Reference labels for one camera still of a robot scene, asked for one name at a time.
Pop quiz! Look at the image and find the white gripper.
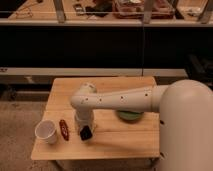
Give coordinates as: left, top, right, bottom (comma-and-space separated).
74, 111, 96, 136

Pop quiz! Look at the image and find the black eraser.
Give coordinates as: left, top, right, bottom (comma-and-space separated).
80, 126, 93, 141

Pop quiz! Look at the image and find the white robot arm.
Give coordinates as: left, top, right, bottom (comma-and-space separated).
70, 80, 213, 171

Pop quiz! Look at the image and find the red brown sausage toy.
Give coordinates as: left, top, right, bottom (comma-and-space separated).
59, 120, 69, 141

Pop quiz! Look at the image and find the wooden table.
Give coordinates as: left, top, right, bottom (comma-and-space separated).
31, 77, 159, 161

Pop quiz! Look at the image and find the white paper cup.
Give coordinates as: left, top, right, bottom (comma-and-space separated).
35, 120, 57, 144

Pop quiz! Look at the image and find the green plate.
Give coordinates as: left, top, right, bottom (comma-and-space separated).
116, 111, 142, 121

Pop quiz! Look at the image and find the background workbench shelf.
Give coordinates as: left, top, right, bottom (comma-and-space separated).
0, 0, 213, 27

